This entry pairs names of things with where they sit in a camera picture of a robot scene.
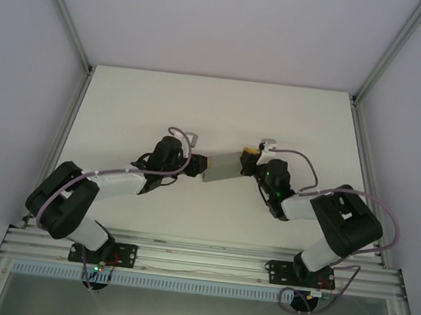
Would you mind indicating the aluminium mounting rail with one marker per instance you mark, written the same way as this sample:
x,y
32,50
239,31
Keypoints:
x,y
202,259

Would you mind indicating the small circuit board green light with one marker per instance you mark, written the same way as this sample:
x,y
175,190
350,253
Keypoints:
x,y
99,267

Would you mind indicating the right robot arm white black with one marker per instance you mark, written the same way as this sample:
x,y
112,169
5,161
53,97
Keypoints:
x,y
296,209

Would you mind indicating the aluminium frame post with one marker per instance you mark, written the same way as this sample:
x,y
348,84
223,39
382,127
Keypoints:
x,y
394,49
65,11

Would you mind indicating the aluminium table side rail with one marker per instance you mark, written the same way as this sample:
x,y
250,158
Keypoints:
x,y
367,152
57,147

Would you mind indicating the grey paper box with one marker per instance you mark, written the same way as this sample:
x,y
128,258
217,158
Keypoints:
x,y
222,166

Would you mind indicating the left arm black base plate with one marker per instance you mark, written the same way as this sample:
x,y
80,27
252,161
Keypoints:
x,y
127,255

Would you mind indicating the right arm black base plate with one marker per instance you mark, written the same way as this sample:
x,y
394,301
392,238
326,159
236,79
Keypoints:
x,y
277,272

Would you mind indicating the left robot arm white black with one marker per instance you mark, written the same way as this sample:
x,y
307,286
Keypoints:
x,y
120,183

